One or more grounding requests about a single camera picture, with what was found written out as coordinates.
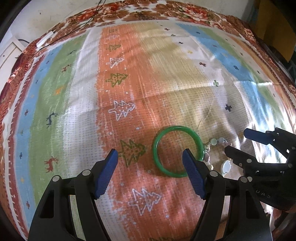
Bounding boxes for pale stone bead bracelet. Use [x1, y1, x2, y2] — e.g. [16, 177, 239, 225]
[203, 136, 233, 175]

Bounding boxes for green jade bangle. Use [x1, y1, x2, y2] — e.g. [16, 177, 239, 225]
[151, 126, 205, 178]

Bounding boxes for person's right hand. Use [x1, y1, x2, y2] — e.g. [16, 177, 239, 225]
[269, 208, 293, 232]

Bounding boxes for colourful striped blanket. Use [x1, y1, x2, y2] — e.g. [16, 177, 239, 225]
[1, 20, 295, 240]

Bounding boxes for brown hanging garment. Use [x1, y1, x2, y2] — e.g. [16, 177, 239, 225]
[248, 1, 295, 63]

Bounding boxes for white bed headboard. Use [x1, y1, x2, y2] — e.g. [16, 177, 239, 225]
[1, 36, 25, 85]

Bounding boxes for red floral bedsheet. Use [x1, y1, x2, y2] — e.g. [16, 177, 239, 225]
[0, 0, 296, 117]

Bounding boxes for black power cables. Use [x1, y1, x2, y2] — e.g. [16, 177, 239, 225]
[39, 0, 144, 49]

